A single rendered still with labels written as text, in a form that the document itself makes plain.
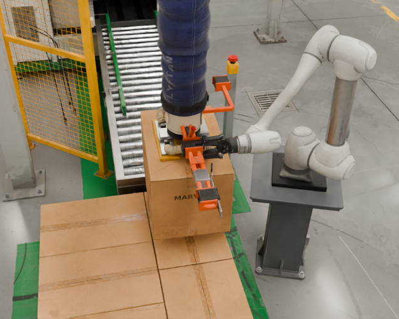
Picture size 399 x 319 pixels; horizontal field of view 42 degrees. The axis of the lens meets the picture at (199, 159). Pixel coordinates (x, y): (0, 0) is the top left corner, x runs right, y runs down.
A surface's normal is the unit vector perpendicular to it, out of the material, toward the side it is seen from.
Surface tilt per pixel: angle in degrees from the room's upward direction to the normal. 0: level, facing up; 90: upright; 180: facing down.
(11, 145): 90
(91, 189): 0
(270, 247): 90
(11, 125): 90
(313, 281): 0
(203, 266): 0
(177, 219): 89
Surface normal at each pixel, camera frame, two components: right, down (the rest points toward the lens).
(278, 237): -0.14, 0.62
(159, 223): 0.17, 0.61
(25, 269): 0.02, -0.77
